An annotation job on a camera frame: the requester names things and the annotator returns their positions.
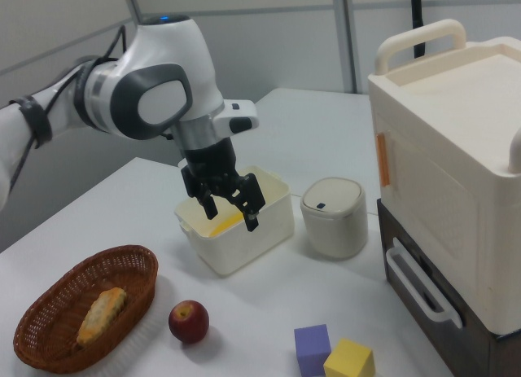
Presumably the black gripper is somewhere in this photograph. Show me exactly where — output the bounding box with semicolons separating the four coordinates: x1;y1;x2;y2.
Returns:
180;137;266;233

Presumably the yellow plate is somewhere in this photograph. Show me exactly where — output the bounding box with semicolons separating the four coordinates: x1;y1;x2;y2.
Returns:
208;213;246;237

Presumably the purple cube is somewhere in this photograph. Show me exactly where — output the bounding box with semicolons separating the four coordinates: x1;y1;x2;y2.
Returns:
293;323;331;377

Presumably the yellow cube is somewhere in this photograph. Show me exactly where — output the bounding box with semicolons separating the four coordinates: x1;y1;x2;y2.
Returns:
322;338;375;377

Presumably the white plastic storage box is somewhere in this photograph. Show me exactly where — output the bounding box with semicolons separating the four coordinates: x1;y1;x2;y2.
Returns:
173;164;296;278

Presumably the small white lidded bin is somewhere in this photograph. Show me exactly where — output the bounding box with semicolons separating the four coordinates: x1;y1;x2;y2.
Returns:
300;177;369;260

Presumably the red apple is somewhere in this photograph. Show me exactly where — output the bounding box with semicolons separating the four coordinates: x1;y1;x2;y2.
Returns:
168;299;210;345

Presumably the yellow toy bread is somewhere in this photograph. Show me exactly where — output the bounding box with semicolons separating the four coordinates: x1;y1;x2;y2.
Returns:
76;287;128;348

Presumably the brown wicker basket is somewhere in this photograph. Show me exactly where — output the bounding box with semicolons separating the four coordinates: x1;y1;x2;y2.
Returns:
12;244;160;374

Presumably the black pole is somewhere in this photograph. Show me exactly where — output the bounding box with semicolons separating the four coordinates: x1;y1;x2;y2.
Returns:
409;0;427;59

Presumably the dark brown drawer unit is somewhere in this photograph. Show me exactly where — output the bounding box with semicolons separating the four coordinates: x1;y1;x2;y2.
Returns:
376;197;521;377

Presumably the orange cabinet door handle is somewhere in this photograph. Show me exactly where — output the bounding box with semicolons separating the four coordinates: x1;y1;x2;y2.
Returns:
376;132;392;187

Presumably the white drawer handle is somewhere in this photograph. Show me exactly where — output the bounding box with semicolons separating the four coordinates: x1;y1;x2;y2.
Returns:
384;246;464;333

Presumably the grey partition post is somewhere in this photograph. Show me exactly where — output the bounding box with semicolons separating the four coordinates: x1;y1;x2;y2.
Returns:
332;0;360;95

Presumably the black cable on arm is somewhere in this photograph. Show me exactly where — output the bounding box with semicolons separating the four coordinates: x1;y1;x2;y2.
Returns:
7;24;128;201

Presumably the black strap on arm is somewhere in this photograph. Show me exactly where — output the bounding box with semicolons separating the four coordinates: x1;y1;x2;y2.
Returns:
9;94;54;150

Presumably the cream plastic cabinet with handle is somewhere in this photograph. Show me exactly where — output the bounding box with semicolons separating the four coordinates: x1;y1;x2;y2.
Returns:
367;18;521;335

